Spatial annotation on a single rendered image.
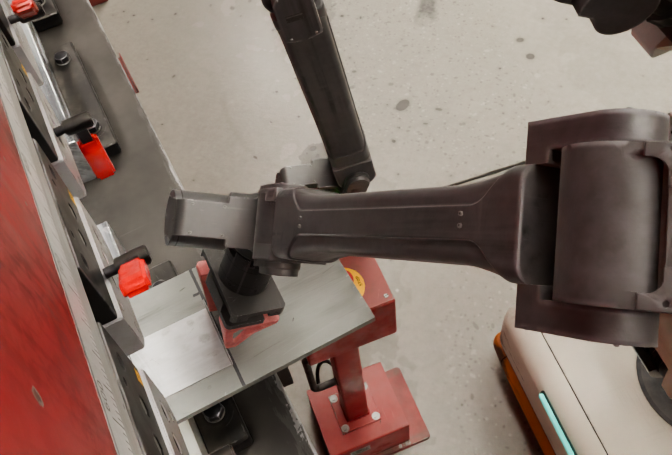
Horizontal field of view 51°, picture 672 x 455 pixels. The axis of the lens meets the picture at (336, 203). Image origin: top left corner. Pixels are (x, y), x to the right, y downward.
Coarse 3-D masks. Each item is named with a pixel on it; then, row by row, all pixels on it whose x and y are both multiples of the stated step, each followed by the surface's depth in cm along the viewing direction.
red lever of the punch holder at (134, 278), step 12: (132, 252) 62; (144, 252) 62; (120, 264) 61; (132, 264) 58; (144, 264) 58; (108, 276) 62; (120, 276) 57; (132, 276) 55; (144, 276) 55; (120, 288) 54; (132, 288) 54; (144, 288) 55
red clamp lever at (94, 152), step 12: (72, 120) 74; (84, 120) 74; (60, 132) 74; (72, 132) 75; (84, 132) 76; (84, 144) 77; (96, 144) 77; (84, 156) 78; (96, 156) 78; (108, 156) 81; (96, 168) 80; (108, 168) 81
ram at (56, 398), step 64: (0, 64) 63; (0, 128) 48; (0, 192) 39; (0, 256) 33; (0, 320) 29; (64, 320) 40; (0, 384) 25; (64, 384) 34; (0, 448) 23; (64, 448) 29
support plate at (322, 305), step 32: (160, 288) 90; (192, 288) 90; (288, 288) 89; (320, 288) 88; (352, 288) 88; (160, 320) 88; (288, 320) 86; (320, 320) 86; (352, 320) 85; (256, 352) 84; (288, 352) 84; (224, 384) 82; (192, 416) 81
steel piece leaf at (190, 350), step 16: (192, 320) 87; (208, 320) 87; (160, 336) 86; (176, 336) 86; (192, 336) 86; (208, 336) 86; (144, 352) 85; (160, 352) 85; (176, 352) 85; (192, 352) 85; (208, 352) 84; (224, 352) 84; (144, 368) 84; (160, 368) 84; (176, 368) 84; (192, 368) 83; (208, 368) 83; (224, 368) 83; (160, 384) 83; (176, 384) 82; (192, 384) 82
